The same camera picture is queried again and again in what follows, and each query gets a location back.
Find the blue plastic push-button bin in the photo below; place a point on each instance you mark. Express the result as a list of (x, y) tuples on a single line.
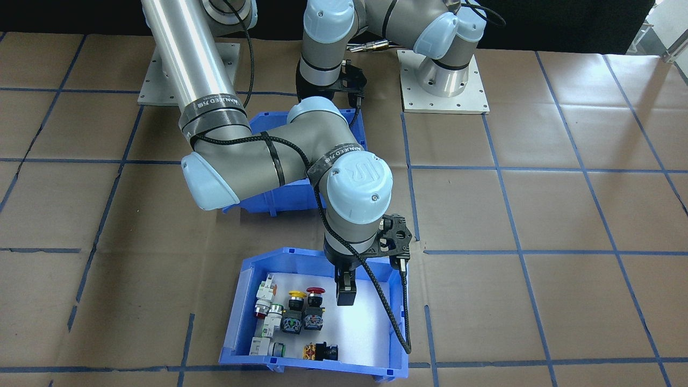
[(333, 367)]

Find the blue plastic battery bin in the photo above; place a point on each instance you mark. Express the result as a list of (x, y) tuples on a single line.
[(290, 199)]

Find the red mushroom push button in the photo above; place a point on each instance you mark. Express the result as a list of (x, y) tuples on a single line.
[(315, 291)]

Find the white foam sheet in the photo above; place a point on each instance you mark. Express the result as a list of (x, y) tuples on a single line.
[(360, 328)]

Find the yellow mushroom push button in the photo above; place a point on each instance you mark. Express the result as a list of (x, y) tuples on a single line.
[(294, 294)]

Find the green push button white block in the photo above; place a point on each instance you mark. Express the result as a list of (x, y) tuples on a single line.
[(274, 317), (263, 346)]

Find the red push button white block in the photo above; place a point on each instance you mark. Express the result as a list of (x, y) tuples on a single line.
[(264, 293)]

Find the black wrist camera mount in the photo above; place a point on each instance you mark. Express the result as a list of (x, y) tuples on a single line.
[(395, 239), (355, 78)]

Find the black selector switch yellow block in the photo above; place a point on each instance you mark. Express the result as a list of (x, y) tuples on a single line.
[(322, 352)]

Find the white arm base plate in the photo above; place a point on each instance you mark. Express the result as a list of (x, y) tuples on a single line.
[(457, 105), (156, 86)]

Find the metal frame bar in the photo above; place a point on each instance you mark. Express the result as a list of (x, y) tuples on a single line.
[(672, 52)]

